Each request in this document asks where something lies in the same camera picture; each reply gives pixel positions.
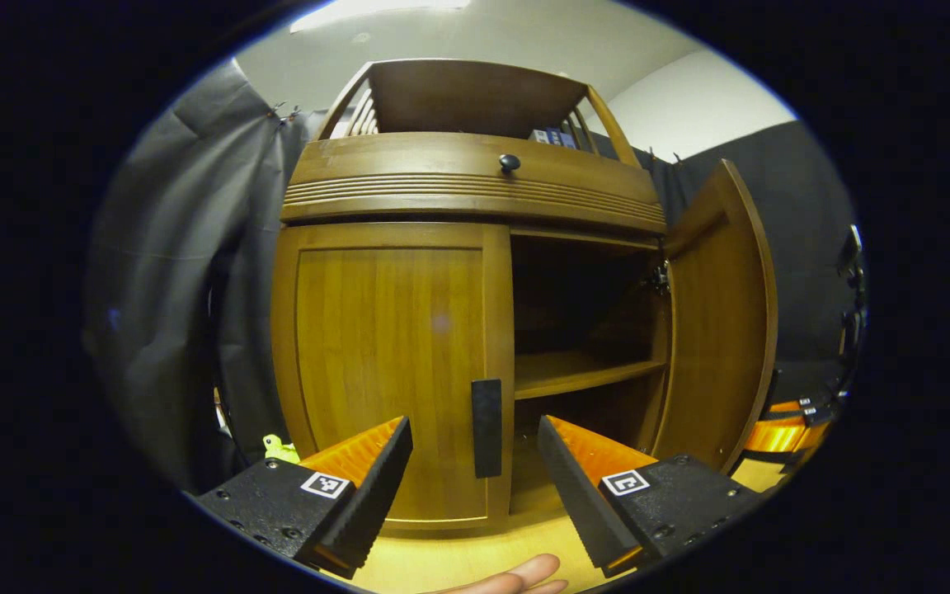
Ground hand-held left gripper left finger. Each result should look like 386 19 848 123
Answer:
195 415 414 580

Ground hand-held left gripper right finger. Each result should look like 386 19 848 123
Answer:
537 415 764 578

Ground wooden shoe cabinet door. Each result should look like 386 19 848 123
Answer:
270 221 515 533
652 158 779 475

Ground wooden double-door shoe cabinet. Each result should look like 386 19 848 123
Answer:
270 58 675 537

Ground yellow-green toy figure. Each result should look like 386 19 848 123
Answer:
263 434 301 464

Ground wooden inner shelf board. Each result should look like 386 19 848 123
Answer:
514 351 667 401

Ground black backdrop cloth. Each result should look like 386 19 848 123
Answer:
83 58 859 496

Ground wooden drawer with black knob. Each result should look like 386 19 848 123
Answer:
281 132 667 236

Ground ceiling light panel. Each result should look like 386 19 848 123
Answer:
289 0 472 34

